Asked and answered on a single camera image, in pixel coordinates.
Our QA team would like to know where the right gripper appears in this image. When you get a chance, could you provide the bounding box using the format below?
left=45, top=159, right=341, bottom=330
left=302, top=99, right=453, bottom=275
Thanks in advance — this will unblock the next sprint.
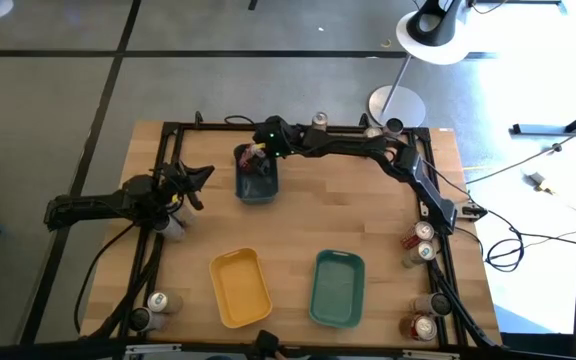
left=236, top=115, right=299, bottom=177

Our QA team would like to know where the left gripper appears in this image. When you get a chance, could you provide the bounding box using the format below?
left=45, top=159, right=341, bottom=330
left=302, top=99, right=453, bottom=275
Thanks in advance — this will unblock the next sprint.
left=153, top=162, right=216, bottom=212

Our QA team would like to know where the dark blue-grey plastic bin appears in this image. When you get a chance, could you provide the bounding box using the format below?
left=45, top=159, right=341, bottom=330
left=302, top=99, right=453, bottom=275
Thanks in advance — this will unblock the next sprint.
left=233, top=143, right=280, bottom=205

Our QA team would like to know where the grey can with black top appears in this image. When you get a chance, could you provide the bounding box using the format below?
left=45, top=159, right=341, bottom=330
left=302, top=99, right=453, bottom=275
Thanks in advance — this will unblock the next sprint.
left=410, top=292, right=453, bottom=318
left=383, top=117, right=405, bottom=139
left=128, top=306, right=169, bottom=334
left=151, top=214, right=187, bottom=243

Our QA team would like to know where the yellow plastic bin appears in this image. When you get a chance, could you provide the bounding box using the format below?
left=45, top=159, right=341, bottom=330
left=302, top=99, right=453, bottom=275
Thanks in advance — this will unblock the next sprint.
left=208, top=247, right=274, bottom=330

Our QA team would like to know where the teal green plastic bin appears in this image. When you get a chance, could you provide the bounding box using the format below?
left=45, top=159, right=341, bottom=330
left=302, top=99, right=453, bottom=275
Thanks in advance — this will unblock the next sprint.
left=308, top=249, right=367, bottom=330

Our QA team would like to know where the small black device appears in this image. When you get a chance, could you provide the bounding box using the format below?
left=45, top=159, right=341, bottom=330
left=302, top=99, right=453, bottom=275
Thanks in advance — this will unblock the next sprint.
left=253, top=329, right=289, bottom=360

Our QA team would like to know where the white floor lamp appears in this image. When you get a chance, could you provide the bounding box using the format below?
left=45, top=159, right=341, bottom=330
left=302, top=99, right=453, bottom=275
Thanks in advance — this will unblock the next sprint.
left=367, top=8, right=475, bottom=129

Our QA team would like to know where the black curved plastic stand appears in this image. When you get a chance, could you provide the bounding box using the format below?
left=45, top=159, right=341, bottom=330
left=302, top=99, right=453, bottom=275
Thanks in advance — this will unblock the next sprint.
left=419, top=0, right=464, bottom=48

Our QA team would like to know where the black metal beam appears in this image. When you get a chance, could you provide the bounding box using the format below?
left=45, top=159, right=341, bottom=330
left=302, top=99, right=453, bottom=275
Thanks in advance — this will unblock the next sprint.
left=0, top=338, right=576, bottom=360

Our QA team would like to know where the small black control box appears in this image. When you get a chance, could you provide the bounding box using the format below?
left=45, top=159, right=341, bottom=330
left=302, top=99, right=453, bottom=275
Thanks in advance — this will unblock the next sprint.
left=457, top=203, right=489, bottom=221

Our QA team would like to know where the grey power adapter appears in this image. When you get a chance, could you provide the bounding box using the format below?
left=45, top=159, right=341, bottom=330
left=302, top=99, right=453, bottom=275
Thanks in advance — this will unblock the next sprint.
left=522, top=169, right=554, bottom=195

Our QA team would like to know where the black desk leg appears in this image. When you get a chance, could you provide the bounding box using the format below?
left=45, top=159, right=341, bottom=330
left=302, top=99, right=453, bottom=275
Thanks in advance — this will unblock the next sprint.
left=511, top=97, right=576, bottom=136

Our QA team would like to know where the black metal table frame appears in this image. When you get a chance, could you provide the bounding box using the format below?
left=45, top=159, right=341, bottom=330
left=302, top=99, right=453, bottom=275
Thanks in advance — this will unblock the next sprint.
left=80, top=110, right=504, bottom=351

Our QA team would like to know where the silver metal bracket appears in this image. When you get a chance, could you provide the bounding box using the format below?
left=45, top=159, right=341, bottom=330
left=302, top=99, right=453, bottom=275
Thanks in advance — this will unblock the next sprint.
left=401, top=348, right=462, bottom=360
left=124, top=342, right=183, bottom=360

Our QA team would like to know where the black looped cable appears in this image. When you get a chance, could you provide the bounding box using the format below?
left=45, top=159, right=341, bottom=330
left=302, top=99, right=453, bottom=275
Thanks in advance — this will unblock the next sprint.
left=455, top=207, right=576, bottom=274

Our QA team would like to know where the grey cable with clip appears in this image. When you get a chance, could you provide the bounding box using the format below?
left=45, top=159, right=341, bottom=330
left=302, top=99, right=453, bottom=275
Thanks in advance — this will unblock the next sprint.
left=464, top=123, right=576, bottom=186

